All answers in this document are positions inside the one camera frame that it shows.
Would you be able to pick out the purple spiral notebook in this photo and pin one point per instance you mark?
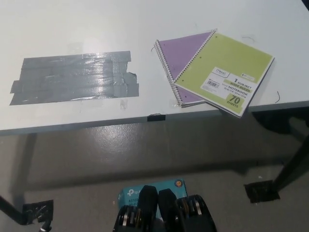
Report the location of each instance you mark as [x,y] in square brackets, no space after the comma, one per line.
[176,53]

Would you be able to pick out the green Mead spiral notebook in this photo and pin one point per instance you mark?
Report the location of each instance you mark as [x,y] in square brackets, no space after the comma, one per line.
[224,62]

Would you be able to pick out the black robot torso blocks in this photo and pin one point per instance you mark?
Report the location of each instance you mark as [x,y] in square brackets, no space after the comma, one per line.
[166,212]

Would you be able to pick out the black tape strip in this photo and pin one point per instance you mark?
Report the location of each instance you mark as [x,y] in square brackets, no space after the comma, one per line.
[156,118]

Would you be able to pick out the teal tp-link box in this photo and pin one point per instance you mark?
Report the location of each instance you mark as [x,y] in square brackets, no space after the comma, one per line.
[132,193]

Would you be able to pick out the black floor tape patch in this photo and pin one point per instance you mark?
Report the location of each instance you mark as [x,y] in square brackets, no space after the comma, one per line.
[38,210]
[260,192]

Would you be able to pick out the grey duct tape patch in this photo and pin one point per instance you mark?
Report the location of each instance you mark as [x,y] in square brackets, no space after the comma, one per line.
[72,77]

